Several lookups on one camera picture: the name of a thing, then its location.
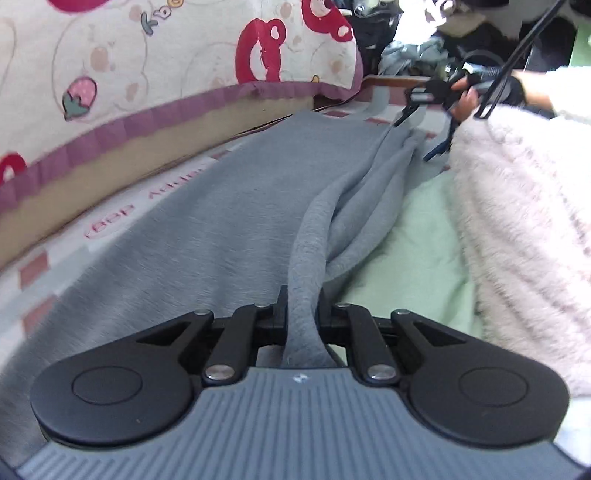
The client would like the beige mattress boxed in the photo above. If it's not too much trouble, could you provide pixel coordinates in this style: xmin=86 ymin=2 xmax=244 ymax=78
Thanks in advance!
xmin=0 ymin=90 xmax=324 ymax=271

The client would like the green board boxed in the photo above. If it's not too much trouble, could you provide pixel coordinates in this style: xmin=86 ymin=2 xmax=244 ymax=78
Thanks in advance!
xmin=569 ymin=21 xmax=591 ymax=70

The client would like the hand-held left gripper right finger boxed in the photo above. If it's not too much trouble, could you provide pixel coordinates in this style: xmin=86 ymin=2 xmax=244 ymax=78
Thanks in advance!
xmin=317 ymin=294 xmax=468 ymax=388

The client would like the person's right hand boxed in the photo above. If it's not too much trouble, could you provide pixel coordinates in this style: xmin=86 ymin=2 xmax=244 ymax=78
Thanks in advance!
xmin=449 ymin=74 xmax=527 ymax=121

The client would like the dark clothes pile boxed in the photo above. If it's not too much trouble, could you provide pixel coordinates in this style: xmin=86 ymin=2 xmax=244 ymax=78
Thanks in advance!
xmin=342 ymin=0 xmax=573 ymax=79

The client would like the pale pink fluffy robe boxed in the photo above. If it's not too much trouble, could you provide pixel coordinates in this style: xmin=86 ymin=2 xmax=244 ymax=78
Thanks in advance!
xmin=445 ymin=104 xmax=591 ymax=457

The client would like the blue-grey cloth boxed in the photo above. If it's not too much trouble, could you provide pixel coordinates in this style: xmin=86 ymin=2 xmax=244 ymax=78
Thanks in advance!
xmin=379 ymin=38 xmax=451 ymax=77

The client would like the pale green blanket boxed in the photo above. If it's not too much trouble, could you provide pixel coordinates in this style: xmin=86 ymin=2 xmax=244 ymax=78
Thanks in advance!
xmin=339 ymin=168 xmax=485 ymax=337

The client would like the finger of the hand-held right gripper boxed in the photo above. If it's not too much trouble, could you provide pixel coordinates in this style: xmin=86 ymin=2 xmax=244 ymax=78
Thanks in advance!
xmin=422 ymin=117 xmax=459 ymax=162
xmin=392 ymin=102 xmax=424 ymax=128

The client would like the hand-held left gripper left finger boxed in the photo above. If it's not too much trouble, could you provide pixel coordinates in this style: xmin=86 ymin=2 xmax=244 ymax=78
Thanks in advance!
xmin=135 ymin=285 xmax=290 ymax=388

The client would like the grey cotton garment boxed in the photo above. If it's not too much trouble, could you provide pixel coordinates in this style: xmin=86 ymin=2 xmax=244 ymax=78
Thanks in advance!
xmin=0 ymin=110 xmax=428 ymax=467

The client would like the black cable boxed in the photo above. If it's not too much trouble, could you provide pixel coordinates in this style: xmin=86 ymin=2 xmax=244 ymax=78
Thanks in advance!
xmin=473 ymin=0 xmax=566 ymax=120

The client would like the person's right forearm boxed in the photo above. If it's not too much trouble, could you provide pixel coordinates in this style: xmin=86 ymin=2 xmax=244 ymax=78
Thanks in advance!
xmin=512 ymin=67 xmax=591 ymax=121

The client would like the printed bear blanket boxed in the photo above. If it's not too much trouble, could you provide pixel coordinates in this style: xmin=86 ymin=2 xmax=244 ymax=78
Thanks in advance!
xmin=0 ymin=0 xmax=365 ymax=217

